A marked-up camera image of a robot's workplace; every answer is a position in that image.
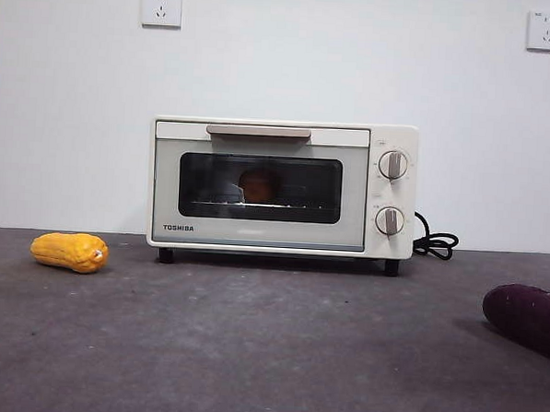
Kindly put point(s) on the brown potato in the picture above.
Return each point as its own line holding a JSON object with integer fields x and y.
{"x": 257, "y": 186}

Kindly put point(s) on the beige round oven knob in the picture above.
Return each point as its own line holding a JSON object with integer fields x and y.
{"x": 390, "y": 221}
{"x": 393, "y": 164}

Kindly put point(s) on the cream Toshiba toaster oven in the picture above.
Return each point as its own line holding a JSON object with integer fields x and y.
{"x": 397, "y": 194}

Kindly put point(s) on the yellow corn cob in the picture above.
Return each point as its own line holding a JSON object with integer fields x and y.
{"x": 67, "y": 252}

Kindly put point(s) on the white wall socket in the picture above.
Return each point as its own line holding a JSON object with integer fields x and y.
{"x": 546, "y": 31}
{"x": 162, "y": 7}

